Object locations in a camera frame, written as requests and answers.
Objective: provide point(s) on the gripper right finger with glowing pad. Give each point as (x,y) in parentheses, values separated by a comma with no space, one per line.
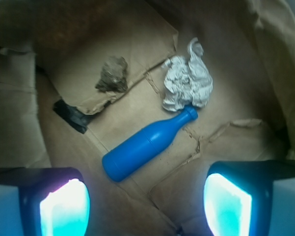
(250,198)

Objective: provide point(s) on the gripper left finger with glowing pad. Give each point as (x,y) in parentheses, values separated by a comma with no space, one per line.
(43,202)

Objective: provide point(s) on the blue plastic bottle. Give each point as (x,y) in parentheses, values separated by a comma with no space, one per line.
(144,145)

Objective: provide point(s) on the crumpled white paper ball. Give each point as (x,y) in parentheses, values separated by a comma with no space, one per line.
(187,80)

